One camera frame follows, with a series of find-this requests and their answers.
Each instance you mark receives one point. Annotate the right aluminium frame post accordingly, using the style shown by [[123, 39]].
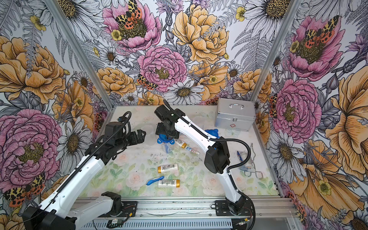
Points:
[[279, 38]]

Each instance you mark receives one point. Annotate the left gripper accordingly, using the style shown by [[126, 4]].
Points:
[[140, 139]]

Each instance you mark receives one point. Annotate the blue toothbrush near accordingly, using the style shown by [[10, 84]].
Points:
[[154, 180]]

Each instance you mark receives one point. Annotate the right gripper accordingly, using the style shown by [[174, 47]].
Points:
[[160, 130]]

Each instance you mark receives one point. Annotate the small toothpaste middle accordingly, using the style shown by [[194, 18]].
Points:
[[192, 150]]

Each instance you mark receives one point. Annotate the aluminium front rail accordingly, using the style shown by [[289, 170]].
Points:
[[271, 213]]

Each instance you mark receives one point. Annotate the clear plastic cup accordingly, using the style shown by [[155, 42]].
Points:
[[150, 131], [168, 146]]

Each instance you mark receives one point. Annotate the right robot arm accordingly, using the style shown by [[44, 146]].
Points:
[[217, 156]]

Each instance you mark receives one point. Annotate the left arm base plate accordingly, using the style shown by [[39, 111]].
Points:
[[129, 209]]

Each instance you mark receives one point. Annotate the white gold tube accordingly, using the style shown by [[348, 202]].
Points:
[[169, 183], [180, 143], [167, 168]]

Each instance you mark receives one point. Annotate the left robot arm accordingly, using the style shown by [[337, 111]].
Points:
[[55, 213]]

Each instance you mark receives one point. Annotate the white gold tube nearest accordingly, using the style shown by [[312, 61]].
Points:
[[169, 183]]

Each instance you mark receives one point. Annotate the white gold tube upper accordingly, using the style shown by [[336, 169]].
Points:
[[180, 143]]

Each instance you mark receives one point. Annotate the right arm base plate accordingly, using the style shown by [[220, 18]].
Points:
[[227, 208]]

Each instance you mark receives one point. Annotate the aluminium frame post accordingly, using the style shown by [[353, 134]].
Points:
[[279, 38], [71, 37]]

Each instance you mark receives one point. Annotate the silver metal case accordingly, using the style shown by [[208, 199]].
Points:
[[235, 114]]

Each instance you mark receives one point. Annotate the white gold tube lower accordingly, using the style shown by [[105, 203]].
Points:
[[167, 168]]

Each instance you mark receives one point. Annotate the blue lid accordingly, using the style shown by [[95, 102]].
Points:
[[213, 132], [164, 139]]

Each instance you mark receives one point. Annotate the left aluminium frame post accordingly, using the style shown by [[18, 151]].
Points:
[[71, 37]]

